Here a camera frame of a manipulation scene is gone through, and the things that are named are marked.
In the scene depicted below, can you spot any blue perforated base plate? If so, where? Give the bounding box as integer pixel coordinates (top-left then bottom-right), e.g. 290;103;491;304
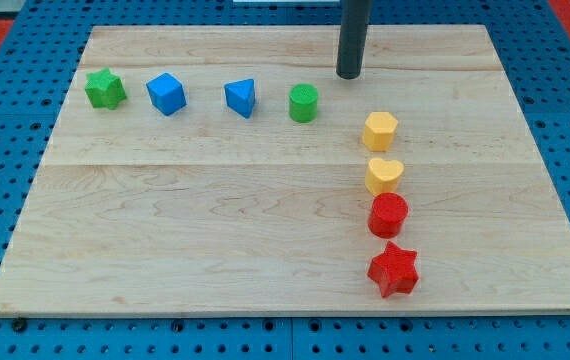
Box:
0;0;570;359

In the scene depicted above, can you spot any blue cube block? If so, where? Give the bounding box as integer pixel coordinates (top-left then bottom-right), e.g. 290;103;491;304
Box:
146;73;187;116

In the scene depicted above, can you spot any yellow hexagon block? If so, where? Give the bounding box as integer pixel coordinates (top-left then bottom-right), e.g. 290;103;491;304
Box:
362;112;399;152

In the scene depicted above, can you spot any green cylinder block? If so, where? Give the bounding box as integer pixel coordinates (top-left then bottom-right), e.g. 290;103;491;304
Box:
289;83;319;123

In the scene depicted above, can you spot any blue triangle block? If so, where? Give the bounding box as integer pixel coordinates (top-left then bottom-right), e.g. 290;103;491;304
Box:
224;78;256;119

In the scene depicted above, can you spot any red cylinder block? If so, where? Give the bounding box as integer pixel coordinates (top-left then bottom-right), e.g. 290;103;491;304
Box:
367;193;409;239

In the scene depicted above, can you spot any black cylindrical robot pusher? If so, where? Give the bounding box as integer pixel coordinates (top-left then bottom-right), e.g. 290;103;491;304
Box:
336;0;373;80

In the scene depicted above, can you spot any red star block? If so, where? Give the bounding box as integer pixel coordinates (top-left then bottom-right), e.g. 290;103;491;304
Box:
367;242;419;298

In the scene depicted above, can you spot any light wooden board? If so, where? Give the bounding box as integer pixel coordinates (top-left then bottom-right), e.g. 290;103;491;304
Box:
0;25;570;318

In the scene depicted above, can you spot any green star block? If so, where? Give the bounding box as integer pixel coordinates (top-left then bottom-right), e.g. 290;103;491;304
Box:
84;68;127;110

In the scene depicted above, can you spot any yellow heart block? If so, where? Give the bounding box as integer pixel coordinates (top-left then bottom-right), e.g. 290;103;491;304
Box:
365;158;405;196

